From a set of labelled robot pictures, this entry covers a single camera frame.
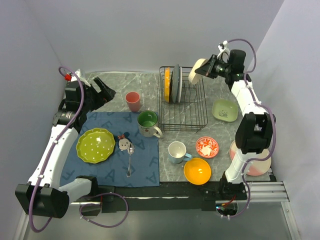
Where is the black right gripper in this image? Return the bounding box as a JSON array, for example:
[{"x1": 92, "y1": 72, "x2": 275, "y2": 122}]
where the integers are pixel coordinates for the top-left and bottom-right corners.
[{"x1": 194, "y1": 54, "x2": 231, "y2": 79}]

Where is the cream square cartoon dish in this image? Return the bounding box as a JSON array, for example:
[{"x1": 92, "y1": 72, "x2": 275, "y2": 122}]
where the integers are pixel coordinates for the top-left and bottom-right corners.
[{"x1": 188, "y1": 58, "x2": 208, "y2": 85}]

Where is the teal rim white plate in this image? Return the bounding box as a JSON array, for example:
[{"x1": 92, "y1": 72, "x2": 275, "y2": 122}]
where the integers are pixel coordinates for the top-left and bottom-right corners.
[{"x1": 177, "y1": 66, "x2": 183, "y2": 103}]

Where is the blue floral plate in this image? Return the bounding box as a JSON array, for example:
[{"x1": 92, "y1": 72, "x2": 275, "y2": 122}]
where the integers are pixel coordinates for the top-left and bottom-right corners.
[{"x1": 171, "y1": 64, "x2": 180, "y2": 103}]

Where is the orange polka dot plate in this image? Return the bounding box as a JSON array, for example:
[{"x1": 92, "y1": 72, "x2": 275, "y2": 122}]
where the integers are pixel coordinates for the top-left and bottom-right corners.
[{"x1": 164, "y1": 67, "x2": 171, "y2": 103}]

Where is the green square panda dish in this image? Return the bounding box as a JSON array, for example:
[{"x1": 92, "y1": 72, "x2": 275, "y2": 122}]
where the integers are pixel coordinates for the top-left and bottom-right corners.
[{"x1": 211, "y1": 99, "x2": 238, "y2": 123}]

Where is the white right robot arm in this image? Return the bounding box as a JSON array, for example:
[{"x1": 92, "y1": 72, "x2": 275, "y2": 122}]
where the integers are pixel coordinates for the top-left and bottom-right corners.
[{"x1": 194, "y1": 49, "x2": 276, "y2": 200}]

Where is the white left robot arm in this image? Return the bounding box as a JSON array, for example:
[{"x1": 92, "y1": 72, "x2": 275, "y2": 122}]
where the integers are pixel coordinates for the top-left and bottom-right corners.
[{"x1": 15, "y1": 77, "x2": 116, "y2": 219}]

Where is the red white patterned dish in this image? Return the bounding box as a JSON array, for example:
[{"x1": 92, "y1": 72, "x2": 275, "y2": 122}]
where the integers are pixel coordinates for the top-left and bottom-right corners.
[{"x1": 195, "y1": 136, "x2": 219, "y2": 159}]

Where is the pink plastic cup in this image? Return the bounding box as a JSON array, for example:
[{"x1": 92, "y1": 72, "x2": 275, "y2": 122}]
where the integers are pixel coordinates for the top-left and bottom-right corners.
[{"x1": 125, "y1": 91, "x2": 141, "y2": 112}]

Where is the green-inside floral mug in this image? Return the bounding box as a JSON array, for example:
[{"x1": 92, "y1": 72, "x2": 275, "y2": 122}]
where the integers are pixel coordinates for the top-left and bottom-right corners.
[{"x1": 137, "y1": 110, "x2": 163, "y2": 138}]

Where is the cartoon mouse spoon rest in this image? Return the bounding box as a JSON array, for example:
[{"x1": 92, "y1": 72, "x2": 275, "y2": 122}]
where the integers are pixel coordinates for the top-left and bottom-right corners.
[{"x1": 116, "y1": 132, "x2": 132, "y2": 151}]

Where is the green polka dot plate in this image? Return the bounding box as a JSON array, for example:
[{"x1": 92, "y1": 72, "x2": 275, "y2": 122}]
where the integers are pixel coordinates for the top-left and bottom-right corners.
[{"x1": 75, "y1": 128, "x2": 116, "y2": 164}]

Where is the silver spoon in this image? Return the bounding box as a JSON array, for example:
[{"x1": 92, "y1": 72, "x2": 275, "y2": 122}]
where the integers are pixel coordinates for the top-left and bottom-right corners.
[{"x1": 126, "y1": 143, "x2": 135, "y2": 178}]

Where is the blue letter-print cloth mat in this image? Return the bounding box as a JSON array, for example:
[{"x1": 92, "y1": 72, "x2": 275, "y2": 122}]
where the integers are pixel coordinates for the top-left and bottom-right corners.
[{"x1": 60, "y1": 112, "x2": 160, "y2": 188}]

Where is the light blue mug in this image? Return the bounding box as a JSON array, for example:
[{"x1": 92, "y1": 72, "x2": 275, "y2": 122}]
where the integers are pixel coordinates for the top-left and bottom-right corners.
[{"x1": 168, "y1": 141, "x2": 193, "y2": 164}]

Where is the orange bowl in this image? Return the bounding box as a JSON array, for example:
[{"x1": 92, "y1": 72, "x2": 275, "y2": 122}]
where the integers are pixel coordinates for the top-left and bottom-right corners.
[{"x1": 183, "y1": 158, "x2": 212, "y2": 186}]

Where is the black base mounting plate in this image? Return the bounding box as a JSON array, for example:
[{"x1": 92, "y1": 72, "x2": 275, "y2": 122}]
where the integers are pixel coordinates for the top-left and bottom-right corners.
[{"x1": 68, "y1": 181, "x2": 251, "y2": 213}]

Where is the pink white round plate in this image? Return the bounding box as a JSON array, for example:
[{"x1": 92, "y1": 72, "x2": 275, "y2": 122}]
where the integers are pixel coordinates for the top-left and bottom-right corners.
[{"x1": 229, "y1": 141, "x2": 272, "y2": 177}]

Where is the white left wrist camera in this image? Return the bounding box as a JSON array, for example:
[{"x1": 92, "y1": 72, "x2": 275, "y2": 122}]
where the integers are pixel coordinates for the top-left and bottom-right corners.
[{"x1": 64, "y1": 69, "x2": 90, "y2": 86}]

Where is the black wire dish rack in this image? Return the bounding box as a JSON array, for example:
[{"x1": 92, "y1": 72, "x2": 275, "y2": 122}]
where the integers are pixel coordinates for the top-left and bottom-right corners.
[{"x1": 157, "y1": 66, "x2": 208, "y2": 132}]

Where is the aluminium rail frame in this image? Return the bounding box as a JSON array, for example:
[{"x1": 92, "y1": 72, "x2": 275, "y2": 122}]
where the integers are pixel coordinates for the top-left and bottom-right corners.
[{"x1": 245, "y1": 181, "x2": 290, "y2": 203}]

